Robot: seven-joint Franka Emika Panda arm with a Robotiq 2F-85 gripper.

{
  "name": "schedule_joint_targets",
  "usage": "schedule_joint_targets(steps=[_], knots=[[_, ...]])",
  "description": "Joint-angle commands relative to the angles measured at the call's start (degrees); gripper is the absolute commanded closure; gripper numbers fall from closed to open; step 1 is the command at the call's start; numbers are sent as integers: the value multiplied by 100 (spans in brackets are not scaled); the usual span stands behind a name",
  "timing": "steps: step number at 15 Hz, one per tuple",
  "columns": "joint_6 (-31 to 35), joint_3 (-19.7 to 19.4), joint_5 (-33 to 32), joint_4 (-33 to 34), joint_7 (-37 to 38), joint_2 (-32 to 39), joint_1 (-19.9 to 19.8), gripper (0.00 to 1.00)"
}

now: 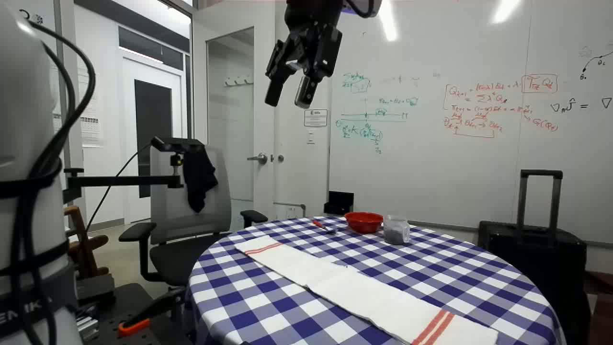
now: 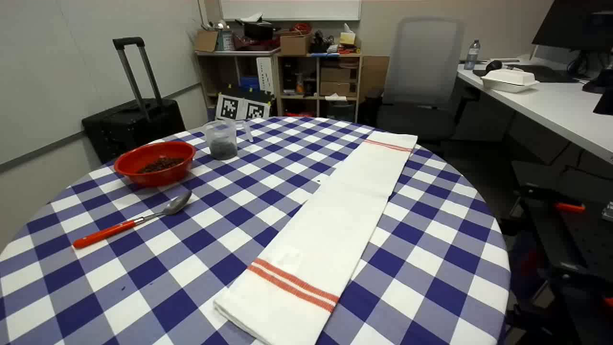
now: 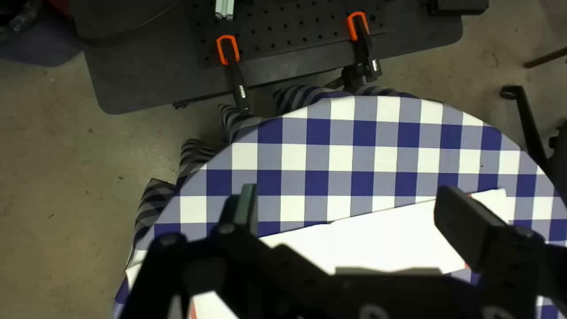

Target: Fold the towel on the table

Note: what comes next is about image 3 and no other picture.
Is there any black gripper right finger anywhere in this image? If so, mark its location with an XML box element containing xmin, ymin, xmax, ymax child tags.
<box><xmin>432</xmin><ymin>184</ymin><xmax>545</xmax><ymax>287</ymax></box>

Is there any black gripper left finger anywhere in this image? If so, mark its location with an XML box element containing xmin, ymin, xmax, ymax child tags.
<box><xmin>212</xmin><ymin>183</ymin><xmax>260</xmax><ymax>239</ymax></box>

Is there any white towel with red stripes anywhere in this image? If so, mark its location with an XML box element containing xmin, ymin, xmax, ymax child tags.
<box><xmin>187</xmin><ymin>188</ymin><xmax>519</xmax><ymax>319</ymax></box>

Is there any blue white checkered tablecloth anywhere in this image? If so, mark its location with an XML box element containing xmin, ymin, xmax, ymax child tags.
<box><xmin>111</xmin><ymin>81</ymin><xmax>567</xmax><ymax>319</ymax></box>

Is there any black metal stand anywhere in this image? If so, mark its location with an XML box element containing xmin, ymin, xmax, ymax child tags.
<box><xmin>497</xmin><ymin>85</ymin><xmax>567</xmax><ymax>197</ymax></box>

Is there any black perforated cart platform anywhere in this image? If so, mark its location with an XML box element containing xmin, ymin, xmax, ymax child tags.
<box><xmin>69</xmin><ymin>0</ymin><xmax>465</xmax><ymax>115</ymax></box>

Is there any blue floor mat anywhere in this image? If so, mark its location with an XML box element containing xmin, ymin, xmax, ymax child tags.
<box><xmin>0</xmin><ymin>16</ymin><xmax>90</xmax><ymax>67</ymax></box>

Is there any orange handled black clamp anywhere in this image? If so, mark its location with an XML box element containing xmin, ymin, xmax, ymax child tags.
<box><xmin>340</xmin><ymin>9</ymin><xmax>382</xmax><ymax>90</ymax></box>
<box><xmin>212</xmin><ymin>34</ymin><xmax>256</xmax><ymax>115</ymax></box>

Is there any pale green plastic handle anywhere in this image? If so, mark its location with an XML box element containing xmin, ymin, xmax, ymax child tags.
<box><xmin>212</xmin><ymin>0</ymin><xmax>237</xmax><ymax>19</ymax></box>

